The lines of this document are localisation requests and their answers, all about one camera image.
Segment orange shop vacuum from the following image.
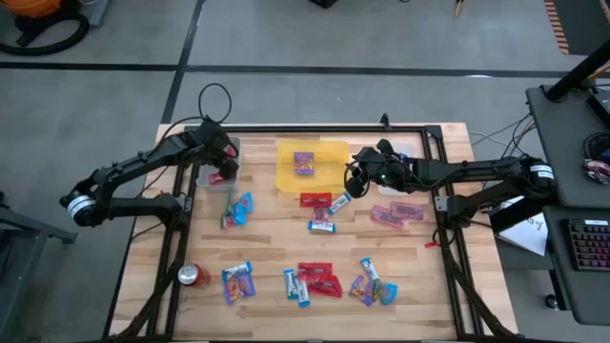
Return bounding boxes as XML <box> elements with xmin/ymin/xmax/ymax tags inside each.
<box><xmin>11</xmin><ymin>0</ymin><xmax>82</xmax><ymax>47</ymax></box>

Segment tangled floor cables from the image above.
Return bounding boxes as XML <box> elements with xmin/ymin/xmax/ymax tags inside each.
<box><xmin>469</xmin><ymin>111</ymin><xmax>549</xmax><ymax>163</ymax></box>

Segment white paper sheet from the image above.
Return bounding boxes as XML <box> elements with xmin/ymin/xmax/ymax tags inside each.
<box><xmin>495</xmin><ymin>195</ymin><xmax>549</xmax><ymax>257</ymax></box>

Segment black pole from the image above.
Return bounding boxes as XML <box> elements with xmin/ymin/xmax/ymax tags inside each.
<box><xmin>545</xmin><ymin>37</ymin><xmax>610</xmax><ymax>104</ymax></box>

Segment red soda can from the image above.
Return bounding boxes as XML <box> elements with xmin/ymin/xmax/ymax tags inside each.
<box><xmin>176</xmin><ymin>263</ymin><xmax>212</xmax><ymax>289</ymax></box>

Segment black cable coil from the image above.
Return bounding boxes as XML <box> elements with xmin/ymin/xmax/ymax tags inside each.
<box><xmin>583</xmin><ymin>131</ymin><xmax>610</xmax><ymax>161</ymax></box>

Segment black vacuum hose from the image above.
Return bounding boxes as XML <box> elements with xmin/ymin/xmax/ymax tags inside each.
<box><xmin>0</xmin><ymin>12</ymin><xmax>91</xmax><ymax>57</ymax></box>

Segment pink clear candy bag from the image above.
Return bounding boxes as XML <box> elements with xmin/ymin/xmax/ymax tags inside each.
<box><xmin>309</xmin><ymin>207</ymin><xmax>333</xmax><ymax>225</ymax></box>

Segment clear plastic bin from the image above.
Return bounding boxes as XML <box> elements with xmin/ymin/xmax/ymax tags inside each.
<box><xmin>376</xmin><ymin>141</ymin><xmax>420</xmax><ymax>197</ymax></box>

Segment pale grey plastic bin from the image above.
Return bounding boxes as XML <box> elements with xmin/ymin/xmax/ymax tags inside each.
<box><xmin>194</xmin><ymin>136</ymin><xmax>244</xmax><ymax>194</ymax></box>

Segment black backlit keyboard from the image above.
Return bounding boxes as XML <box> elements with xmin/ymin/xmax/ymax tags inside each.
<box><xmin>566</xmin><ymin>218</ymin><xmax>610</xmax><ymax>272</ymax></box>

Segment purple candy bag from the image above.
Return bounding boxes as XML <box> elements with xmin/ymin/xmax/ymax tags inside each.
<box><xmin>293</xmin><ymin>151</ymin><xmax>315</xmax><ymax>176</ymax></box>
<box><xmin>222</xmin><ymin>271</ymin><xmax>257</xmax><ymax>306</ymax></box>
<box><xmin>347</xmin><ymin>274</ymin><xmax>378</xmax><ymax>308</ymax></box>

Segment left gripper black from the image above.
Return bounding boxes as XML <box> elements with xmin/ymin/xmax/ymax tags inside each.
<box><xmin>193</xmin><ymin>120</ymin><xmax>241</xmax><ymax>183</ymax></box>

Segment black aluminium frame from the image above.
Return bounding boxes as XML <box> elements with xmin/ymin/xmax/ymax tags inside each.
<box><xmin>107</xmin><ymin>113</ymin><xmax>519</xmax><ymax>343</ymax></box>

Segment black mat with striped edge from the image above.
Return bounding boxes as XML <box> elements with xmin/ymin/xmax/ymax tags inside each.
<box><xmin>542</xmin><ymin>0</ymin><xmax>610</xmax><ymax>56</ymax></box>

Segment grey metal cart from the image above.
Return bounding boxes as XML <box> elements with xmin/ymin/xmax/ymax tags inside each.
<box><xmin>0</xmin><ymin>190</ymin><xmax>78</xmax><ymax>343</ymax></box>

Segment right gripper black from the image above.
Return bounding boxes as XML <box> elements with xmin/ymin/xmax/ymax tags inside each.
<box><xmin>344</xmin><ymin>138</ymin><xmax>417</xmax><ymax>199</ymax></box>

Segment yellow plastic bin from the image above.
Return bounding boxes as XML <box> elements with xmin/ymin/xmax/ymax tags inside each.
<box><xmin>274</xmin><ymin>139</ymin><xmax>353</xmax><ymax>194</ymax></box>

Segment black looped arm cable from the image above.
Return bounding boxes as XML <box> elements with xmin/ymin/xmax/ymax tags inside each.
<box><xmin>197</xmin><ymin>82</ymin><xmax>234</xmax><ymax>126</ymax></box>

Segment dark grey desk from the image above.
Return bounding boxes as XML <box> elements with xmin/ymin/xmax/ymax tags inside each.
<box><xmin>525</xmin><ymin>84</ymin><xmax>610</xmax><ymax>328</ymax></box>

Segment candy pile on desk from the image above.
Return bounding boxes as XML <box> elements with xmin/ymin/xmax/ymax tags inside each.
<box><xmin>581</xmin><ymin>157</ymin><xmax>610</xmax><ymax>185</ymax></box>

